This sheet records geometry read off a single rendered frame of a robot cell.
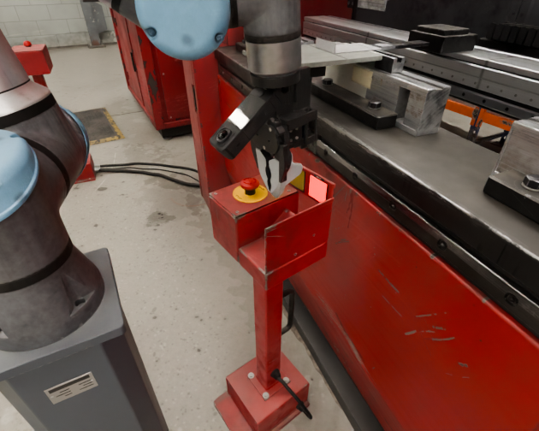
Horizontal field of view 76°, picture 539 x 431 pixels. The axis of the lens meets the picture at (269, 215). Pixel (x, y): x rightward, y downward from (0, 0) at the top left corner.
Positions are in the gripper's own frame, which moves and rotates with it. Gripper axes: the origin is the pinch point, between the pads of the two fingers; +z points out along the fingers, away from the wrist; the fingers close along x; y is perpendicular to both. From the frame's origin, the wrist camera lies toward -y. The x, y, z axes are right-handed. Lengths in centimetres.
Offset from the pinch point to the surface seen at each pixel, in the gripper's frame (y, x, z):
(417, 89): 34.3, -3.1, -9.7
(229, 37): 56, 102, -3
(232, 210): -4.9, 6.8, 5.4
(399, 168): 19.1, -11.6, -1.8
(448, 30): 61, 8, -14
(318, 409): 6, -7, 85
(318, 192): 9.8, -1.5, 4.0
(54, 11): 82, 701, 35
